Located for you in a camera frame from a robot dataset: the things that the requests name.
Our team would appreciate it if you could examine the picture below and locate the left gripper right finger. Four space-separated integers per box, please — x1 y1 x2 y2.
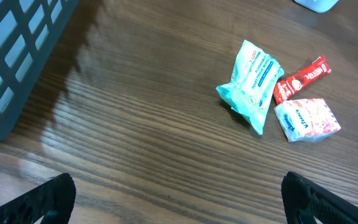
281 172 358 224

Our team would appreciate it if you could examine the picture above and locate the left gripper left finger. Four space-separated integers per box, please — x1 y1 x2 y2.
0 173 76 224

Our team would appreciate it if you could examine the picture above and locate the small red white box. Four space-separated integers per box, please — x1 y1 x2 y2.
274 98 341 142

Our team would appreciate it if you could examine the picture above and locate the red stick packet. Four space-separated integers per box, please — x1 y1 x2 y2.
273 55 332 105

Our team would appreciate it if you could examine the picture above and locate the teal tissue packet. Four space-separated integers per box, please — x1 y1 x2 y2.
216 40 284 135

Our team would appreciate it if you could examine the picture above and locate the white barcode scanner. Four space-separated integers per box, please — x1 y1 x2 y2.
294 0 339 13

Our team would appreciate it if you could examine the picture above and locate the grey plastic shopping basket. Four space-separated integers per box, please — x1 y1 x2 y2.
0 0 78 141

